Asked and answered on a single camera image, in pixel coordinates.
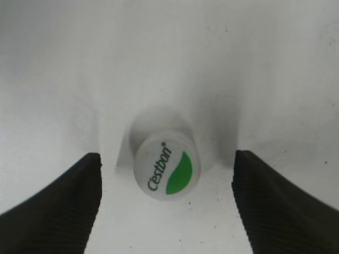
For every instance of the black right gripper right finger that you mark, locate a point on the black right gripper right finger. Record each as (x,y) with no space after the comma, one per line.
(277,215)

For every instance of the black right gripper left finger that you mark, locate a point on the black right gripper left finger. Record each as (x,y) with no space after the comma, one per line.
(60,217)

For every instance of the white green bottle cap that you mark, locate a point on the white green bottle cap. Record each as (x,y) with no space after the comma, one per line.
(167,165)

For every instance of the clear Cestbon water bottle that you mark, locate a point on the clear Cestbon water bottle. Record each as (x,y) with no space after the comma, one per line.
(150,120)

